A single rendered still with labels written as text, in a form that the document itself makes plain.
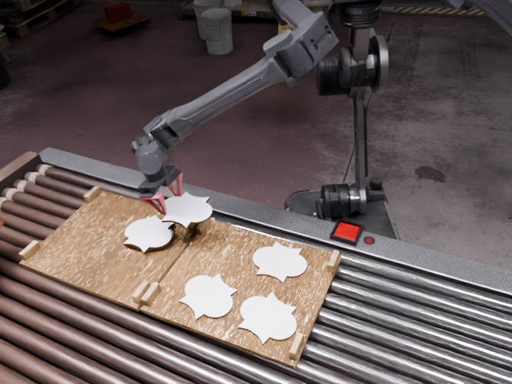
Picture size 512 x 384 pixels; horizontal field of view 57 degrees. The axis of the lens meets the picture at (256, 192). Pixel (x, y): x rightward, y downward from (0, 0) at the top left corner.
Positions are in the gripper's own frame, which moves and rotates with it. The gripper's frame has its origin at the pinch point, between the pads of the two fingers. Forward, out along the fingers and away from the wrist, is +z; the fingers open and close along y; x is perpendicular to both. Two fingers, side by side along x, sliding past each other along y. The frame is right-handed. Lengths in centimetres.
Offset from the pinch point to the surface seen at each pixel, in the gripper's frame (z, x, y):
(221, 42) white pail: 45, 173, 318
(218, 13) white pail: 22, 179, 340
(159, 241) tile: 8.7, 4.6, -5.7
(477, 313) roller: 34, -74, 2
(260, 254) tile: 17.5, -21.8, 0.5
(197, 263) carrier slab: 14.5, -7.0, -7.5
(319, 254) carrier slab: 22.0, -35.8, 6.5
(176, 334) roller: 17.7, -11.6, -28.1
